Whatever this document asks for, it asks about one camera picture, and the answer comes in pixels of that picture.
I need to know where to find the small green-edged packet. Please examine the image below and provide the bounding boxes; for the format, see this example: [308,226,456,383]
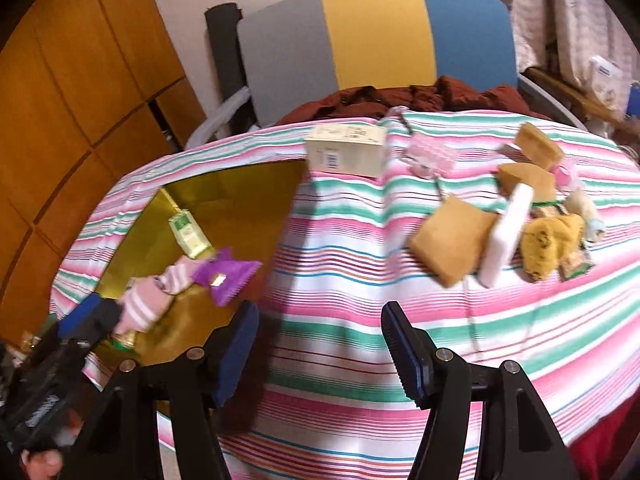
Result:
[560,247,596,281]

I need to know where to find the clear pink plastic case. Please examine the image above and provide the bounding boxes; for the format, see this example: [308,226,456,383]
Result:
[405,136,458,178]

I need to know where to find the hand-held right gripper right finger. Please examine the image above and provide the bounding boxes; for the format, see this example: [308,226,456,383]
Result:
[381,302,583,480]

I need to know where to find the pink striped socks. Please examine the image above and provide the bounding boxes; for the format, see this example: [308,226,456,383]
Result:
[114,255,203,336]

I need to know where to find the large tan sponge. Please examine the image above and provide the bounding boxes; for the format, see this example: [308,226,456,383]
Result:
[407,195,498,288]

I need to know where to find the gold tray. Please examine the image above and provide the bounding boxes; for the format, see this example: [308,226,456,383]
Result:
[92,160,308,366]

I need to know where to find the cream cardboard box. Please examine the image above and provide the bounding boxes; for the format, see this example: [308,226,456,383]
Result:
[305,124,388,178]

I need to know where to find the wooden wardrobe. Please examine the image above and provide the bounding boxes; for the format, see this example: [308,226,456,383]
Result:
[0,0,208,331]

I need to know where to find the striped pink green tablecloth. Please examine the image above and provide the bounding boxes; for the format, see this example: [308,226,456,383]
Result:
[47,110,640,480]

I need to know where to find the white foam block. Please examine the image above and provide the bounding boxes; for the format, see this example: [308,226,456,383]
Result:
[480,182,536,288]

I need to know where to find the grey yellow blue chair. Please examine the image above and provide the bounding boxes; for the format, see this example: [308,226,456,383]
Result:
[237,0,588,131]

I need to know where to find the tan sponge green trim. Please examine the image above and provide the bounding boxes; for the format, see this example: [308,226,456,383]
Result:
[496,162,557,206]

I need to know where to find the cream branch-print curtain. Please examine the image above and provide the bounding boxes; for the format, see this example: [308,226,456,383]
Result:
[545,0,640,86]

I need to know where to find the white blue mask box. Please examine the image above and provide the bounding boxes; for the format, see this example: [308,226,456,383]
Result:
[587,55,626,106]

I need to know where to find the purple crinkled packet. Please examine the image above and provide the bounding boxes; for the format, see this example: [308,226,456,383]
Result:
[192,247,263,307]

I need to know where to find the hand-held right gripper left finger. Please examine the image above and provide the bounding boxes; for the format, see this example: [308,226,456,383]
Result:
[65,301,261,480]

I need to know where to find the thick tan sponge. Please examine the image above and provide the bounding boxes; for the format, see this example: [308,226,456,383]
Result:
[515,122,566,171]

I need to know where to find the red cloth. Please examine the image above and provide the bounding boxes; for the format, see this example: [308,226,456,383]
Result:
[570,400,640,480]

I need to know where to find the pink round puff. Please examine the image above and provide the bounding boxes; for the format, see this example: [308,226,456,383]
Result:
[552,165,581,191]

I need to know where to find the person's left hand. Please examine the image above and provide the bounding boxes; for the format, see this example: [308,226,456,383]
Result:
[20,452,66,480]

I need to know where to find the white plastic tube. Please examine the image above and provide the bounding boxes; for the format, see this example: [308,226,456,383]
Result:
[187,87,251,148]

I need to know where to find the wooden side desk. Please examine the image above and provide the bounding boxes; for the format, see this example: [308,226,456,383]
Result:
[525,67,640,126]

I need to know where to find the small green box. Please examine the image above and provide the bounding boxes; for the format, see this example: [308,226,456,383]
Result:
[167,209,213,259]

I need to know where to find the cream cloth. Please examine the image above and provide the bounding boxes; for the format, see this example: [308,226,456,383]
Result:
[565,190,606,243]

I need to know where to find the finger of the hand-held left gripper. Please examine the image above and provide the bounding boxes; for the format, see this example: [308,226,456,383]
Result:
[75,301,123,348]
[56,297,101,338]

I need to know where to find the dark red jacket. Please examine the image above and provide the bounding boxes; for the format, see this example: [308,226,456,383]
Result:
[275,75,553,126]

